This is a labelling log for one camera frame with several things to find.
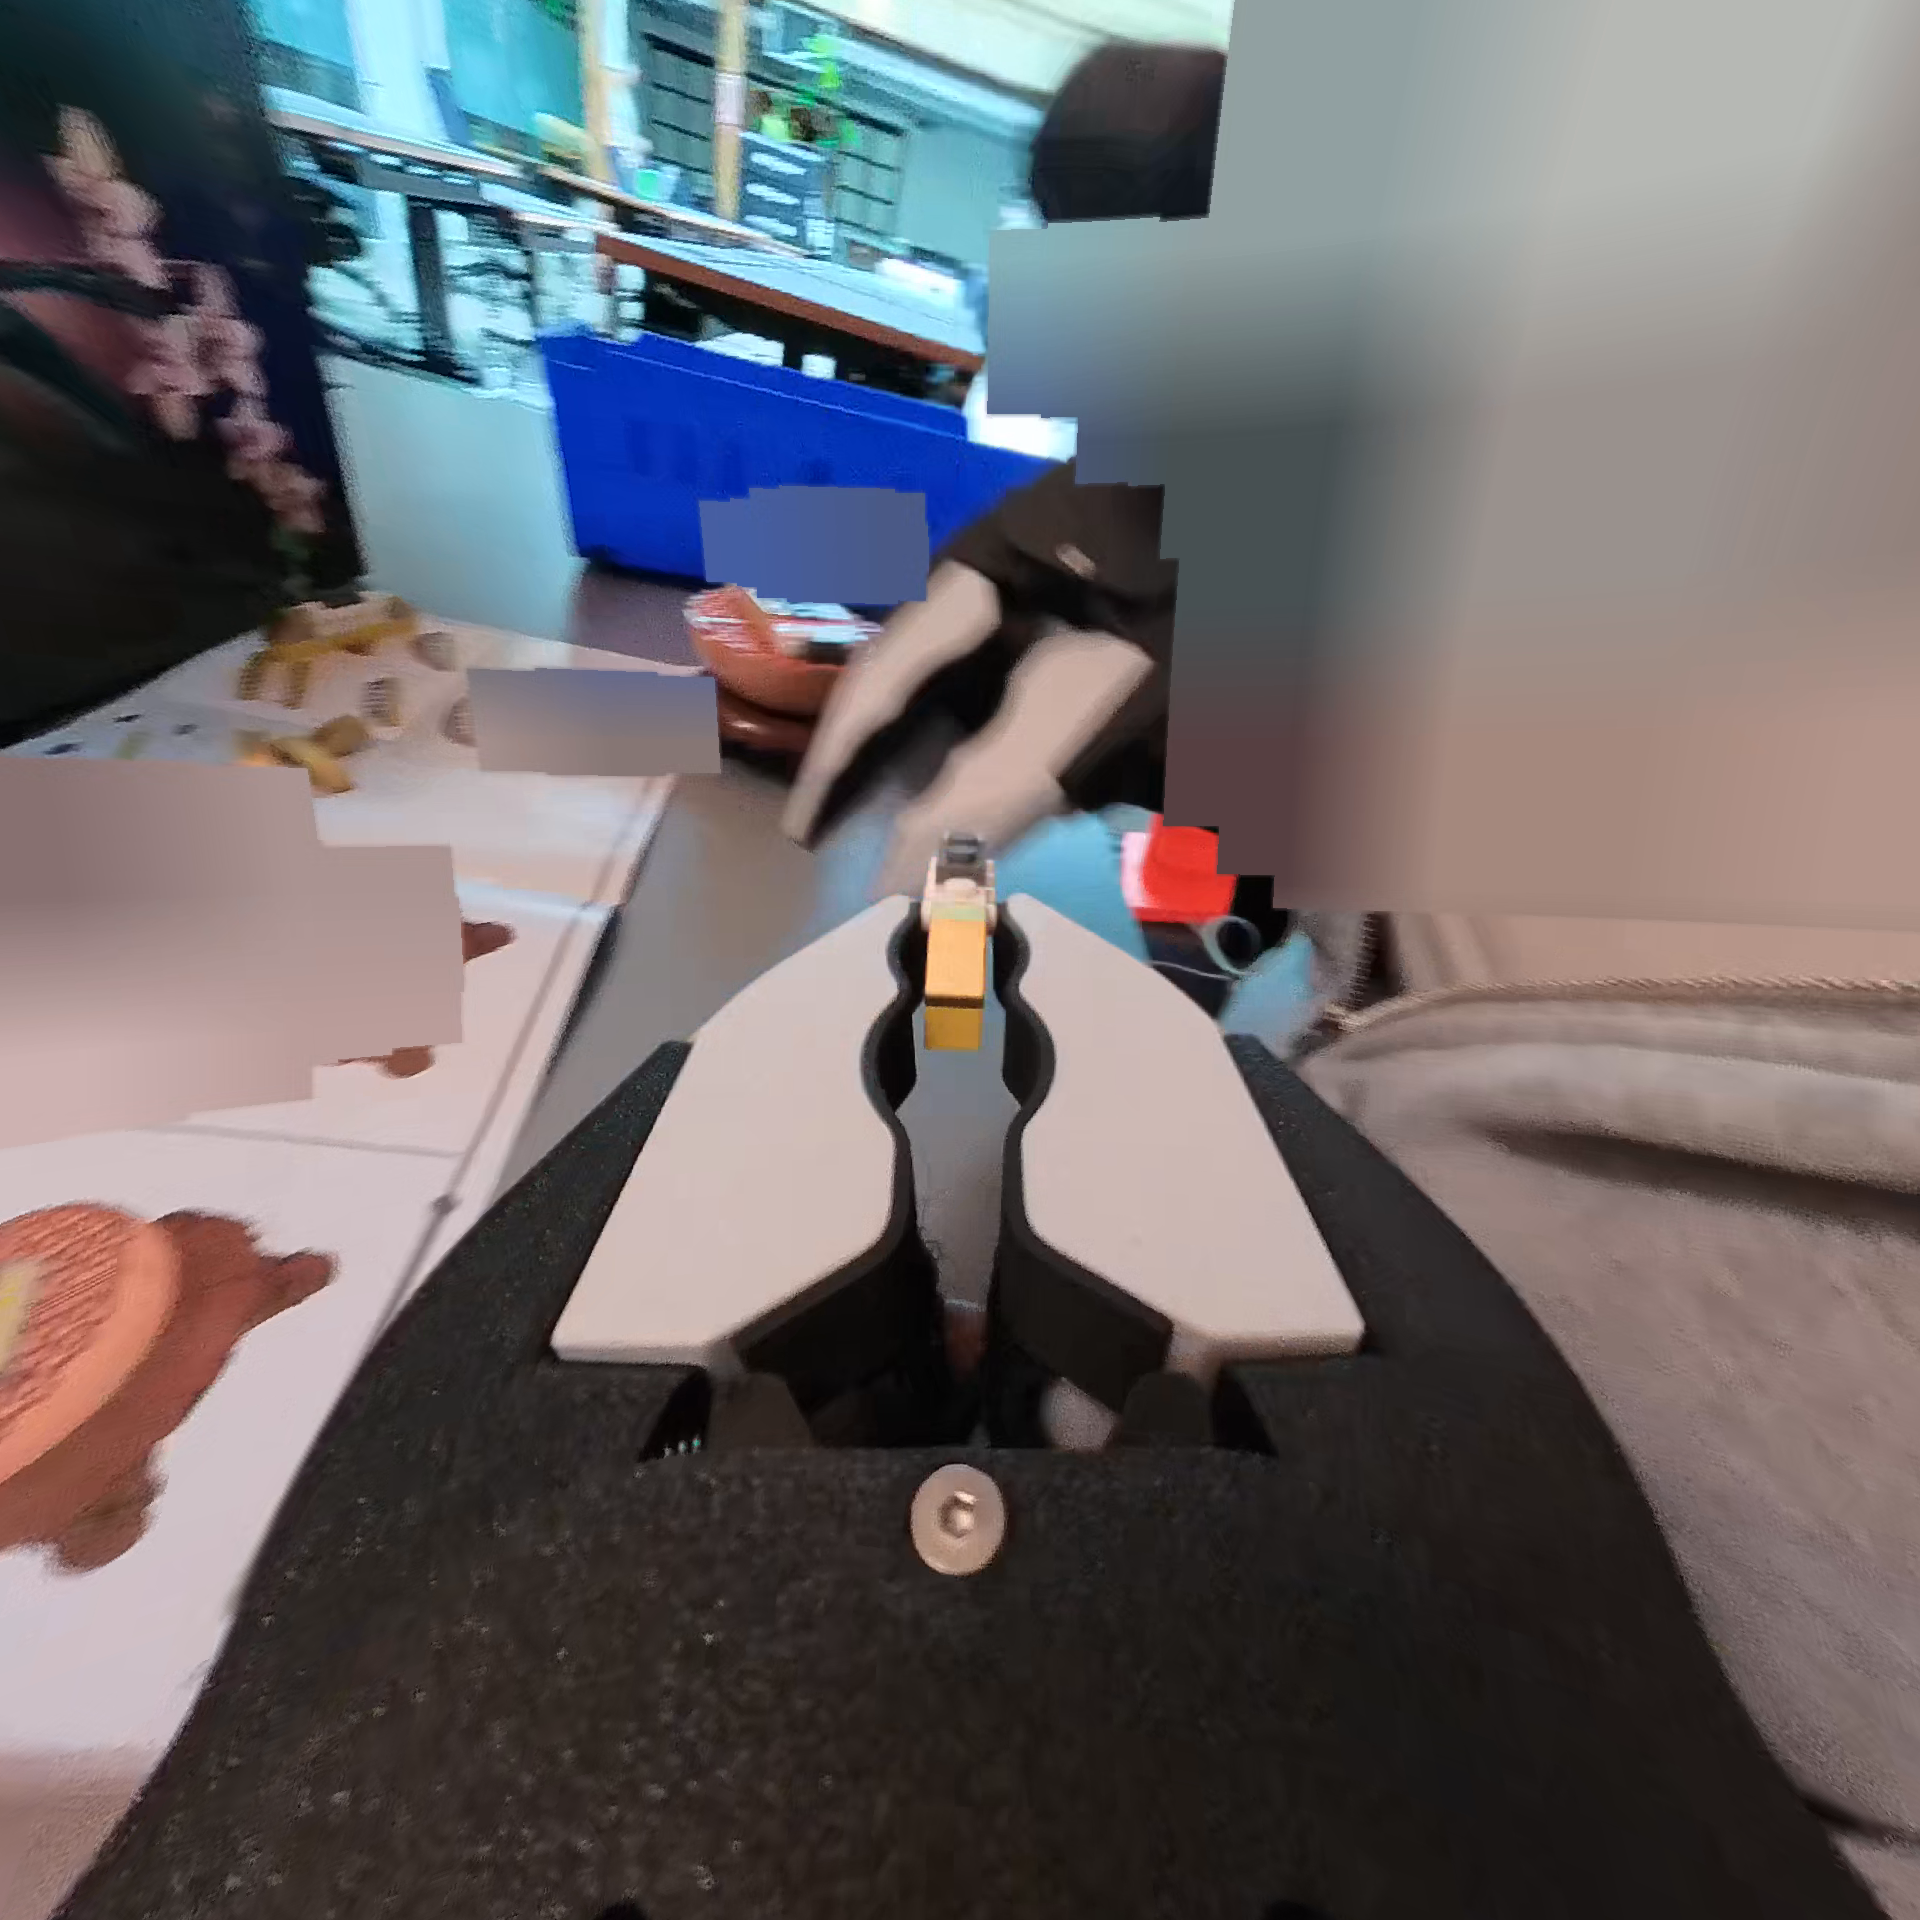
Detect brick pot model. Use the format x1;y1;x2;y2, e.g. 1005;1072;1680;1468
681;585;877;752

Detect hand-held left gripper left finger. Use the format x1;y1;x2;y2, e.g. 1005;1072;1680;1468
555;896;938;1376

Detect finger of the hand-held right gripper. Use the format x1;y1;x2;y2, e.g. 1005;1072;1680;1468
786;555;1007;849
932;630;1160;857

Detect background office desks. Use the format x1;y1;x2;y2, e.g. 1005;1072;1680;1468
265;85;998;386

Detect black flower print box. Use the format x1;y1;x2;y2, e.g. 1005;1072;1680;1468
0;0;367;743

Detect blue plastic bin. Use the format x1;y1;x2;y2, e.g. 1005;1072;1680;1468
541;331;1058;590

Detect white instruction booklet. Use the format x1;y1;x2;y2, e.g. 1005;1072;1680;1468
0;612;683;1802

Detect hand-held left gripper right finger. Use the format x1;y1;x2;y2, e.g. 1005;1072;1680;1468
993;896;1368;1419

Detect white yellow brick strip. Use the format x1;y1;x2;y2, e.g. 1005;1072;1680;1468
922;834;1002;1062

